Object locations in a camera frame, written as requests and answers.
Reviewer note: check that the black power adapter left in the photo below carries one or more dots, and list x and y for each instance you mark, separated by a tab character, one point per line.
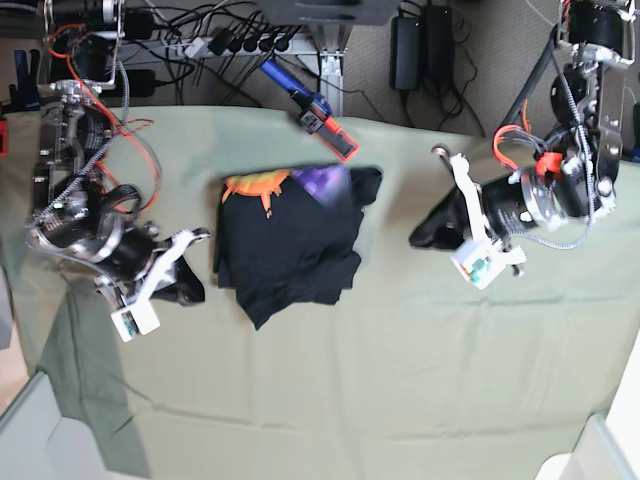
405	53

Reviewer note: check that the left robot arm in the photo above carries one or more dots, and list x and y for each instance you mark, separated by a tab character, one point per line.
560	143

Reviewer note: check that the white power strip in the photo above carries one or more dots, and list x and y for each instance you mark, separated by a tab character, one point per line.
207	47

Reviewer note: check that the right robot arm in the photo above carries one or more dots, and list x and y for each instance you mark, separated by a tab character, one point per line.
79	212

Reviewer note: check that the light green table cloth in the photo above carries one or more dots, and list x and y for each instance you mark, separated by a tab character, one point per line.
413	374

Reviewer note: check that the blue orange bar clamp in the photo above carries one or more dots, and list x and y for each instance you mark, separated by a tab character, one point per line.
316	117

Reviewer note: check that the black power adapter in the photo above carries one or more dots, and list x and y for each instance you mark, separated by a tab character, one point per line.
439	45
405	53

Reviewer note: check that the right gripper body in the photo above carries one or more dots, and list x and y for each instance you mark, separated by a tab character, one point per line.
160	265

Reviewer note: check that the orange block at left edge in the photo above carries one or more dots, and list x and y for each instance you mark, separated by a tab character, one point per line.
3	137

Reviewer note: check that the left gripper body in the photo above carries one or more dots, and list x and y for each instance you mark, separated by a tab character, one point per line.
480	227

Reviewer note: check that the black T-shirt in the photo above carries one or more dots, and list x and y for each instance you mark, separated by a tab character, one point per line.
287	236

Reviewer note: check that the black power brick on floor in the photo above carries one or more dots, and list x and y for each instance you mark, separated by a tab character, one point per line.
142	83

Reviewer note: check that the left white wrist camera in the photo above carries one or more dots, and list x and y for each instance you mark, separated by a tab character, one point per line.
478	262

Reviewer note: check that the white bin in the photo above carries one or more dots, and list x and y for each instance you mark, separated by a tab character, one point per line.
608	448
38	442

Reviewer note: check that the black power adapter right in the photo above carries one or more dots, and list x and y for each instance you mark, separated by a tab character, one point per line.
439	45

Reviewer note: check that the blue clamp at left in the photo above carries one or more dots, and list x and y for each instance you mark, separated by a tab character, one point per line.
24	94

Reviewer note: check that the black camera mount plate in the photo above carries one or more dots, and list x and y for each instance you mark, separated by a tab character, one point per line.
317	12

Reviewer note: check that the aluminium frame post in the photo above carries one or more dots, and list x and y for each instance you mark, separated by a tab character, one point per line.
331	44

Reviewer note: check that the white bin left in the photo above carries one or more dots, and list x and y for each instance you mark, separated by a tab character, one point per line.
38	442

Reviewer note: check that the white bin right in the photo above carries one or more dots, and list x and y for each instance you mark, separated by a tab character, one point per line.
608	448

